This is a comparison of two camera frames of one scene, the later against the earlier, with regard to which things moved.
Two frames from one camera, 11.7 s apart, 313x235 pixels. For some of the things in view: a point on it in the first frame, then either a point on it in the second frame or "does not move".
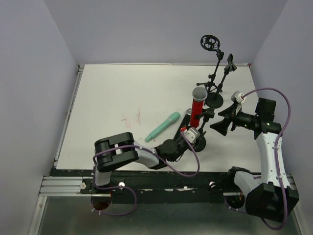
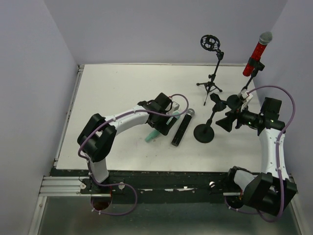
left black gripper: [199, 126] -> [167, 126]
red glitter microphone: [199, 95] -> [264, 38]
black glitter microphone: [184, 123] does not move
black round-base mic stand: [200, 143] -> [234, 102]
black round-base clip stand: [215, 100] -> [204, 133]
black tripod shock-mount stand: [210, 42] does not move
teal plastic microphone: [174, 117] does not move
